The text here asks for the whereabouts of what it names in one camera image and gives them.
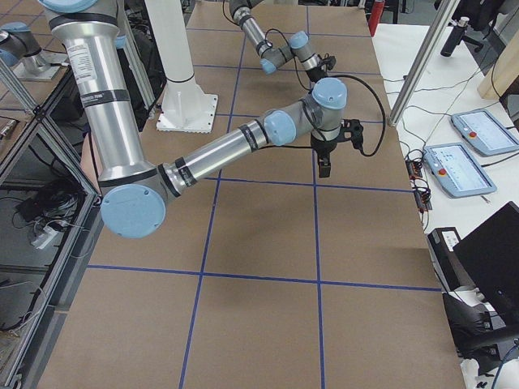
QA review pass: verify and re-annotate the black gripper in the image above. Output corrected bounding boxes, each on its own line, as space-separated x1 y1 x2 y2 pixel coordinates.
311 135 338 177
306 65 328 83

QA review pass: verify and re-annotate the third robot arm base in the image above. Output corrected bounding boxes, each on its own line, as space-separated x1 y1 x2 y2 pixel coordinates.
1 22 68 81

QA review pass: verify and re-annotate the black monitor arm base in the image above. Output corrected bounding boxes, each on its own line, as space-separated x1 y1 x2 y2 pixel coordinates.
442 293 518 375

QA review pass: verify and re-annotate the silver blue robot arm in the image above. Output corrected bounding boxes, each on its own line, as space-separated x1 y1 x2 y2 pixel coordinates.
229 1 337 83
43 1 348 238

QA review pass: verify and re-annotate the orange black electronics board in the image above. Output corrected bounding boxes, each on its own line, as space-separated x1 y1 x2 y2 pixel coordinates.
405 148 432 214

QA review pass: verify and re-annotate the near teach pendant tablet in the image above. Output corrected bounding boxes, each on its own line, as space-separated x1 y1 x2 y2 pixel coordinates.
423 143 497 198

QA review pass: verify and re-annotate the teach pendant tablet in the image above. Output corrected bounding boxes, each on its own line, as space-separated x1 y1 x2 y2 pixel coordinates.
451 109 518 156
423 143 497 198

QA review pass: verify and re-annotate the black drink bottle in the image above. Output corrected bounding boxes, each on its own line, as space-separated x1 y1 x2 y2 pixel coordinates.
440 16 470 57

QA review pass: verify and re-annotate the far teach pendant tablet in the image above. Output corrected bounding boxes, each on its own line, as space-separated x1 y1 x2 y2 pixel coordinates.
451 109 518 156

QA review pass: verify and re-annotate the black box with label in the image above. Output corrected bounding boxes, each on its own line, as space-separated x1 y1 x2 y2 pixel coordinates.
427 227 476 292

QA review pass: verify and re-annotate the wooden board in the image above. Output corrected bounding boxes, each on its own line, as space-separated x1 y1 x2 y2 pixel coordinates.
477 0 519 100

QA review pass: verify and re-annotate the black laptop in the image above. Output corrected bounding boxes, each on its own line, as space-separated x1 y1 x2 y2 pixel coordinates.
453 201 518 325

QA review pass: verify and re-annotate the seated person in black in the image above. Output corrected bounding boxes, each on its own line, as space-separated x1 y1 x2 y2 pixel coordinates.
80 133 103 192

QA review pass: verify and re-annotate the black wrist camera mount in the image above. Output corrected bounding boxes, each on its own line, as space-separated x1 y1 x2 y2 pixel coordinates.
338 119 363 152

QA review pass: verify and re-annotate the white camera stand column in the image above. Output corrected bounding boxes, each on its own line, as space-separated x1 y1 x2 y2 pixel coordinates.
145 0 218 133

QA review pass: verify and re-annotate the aluminium frame post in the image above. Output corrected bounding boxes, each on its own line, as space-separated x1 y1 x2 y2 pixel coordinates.
388 0 460 126

